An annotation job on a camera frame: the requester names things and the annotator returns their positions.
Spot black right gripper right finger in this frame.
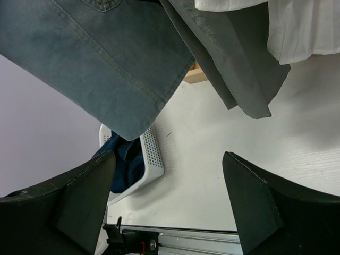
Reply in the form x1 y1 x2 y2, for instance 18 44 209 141
223 152 339 254

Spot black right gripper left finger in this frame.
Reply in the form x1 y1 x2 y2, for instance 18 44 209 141
1 152 116 254

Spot dark blue denim skirt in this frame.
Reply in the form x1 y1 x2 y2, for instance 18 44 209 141
93 131 145 194

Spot light blue denim jacket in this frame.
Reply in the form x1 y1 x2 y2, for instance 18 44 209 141
1 1 194 140

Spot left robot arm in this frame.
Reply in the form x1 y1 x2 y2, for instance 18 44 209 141
102 216 159 255

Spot white plastic basket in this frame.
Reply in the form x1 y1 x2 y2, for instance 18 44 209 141
99 125 164 206

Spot grey garment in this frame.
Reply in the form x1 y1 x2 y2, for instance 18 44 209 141
161 1 291 119

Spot white shirt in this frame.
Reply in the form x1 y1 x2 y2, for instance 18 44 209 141
195 0 340 65

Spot aluminium mounting rail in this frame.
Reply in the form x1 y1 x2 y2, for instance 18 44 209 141
116 225 244 255

